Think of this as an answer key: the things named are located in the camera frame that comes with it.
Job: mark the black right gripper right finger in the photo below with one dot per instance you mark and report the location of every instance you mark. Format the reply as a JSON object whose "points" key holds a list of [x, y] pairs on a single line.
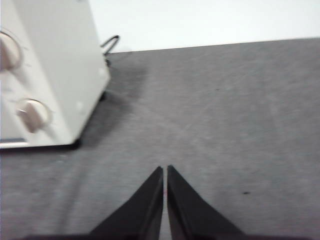
{"points": [[187, 212]]}

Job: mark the round temperature knob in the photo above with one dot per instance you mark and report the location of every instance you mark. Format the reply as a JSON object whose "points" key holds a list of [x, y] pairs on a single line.
{"points": [[8, 53]]}

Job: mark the round timer knob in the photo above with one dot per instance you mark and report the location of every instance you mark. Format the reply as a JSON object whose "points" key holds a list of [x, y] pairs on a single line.
{"points": [[32, 115]]}

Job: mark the white Toshiba toaster oven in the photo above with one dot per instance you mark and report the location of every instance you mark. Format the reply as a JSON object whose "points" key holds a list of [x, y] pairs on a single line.
{"points": [[62, 62]]}

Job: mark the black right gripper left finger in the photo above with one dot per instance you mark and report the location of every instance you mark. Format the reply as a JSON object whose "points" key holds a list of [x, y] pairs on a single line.
{"points": [[142, 212]]}

